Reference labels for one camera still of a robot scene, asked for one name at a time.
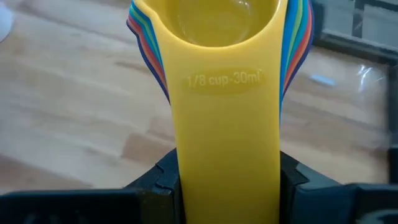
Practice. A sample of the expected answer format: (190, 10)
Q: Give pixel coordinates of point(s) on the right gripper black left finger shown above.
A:
(161, 193)

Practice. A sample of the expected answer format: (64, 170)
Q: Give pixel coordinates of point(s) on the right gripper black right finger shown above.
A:
(304, 199)

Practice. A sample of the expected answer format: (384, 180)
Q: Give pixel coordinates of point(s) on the yellow measuring cup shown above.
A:
(230, 140)

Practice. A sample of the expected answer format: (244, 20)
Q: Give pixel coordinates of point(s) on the navy measuring cup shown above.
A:
(312, 18)

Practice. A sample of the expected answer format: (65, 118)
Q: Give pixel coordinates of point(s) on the white plant pot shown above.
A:
(4, 21)

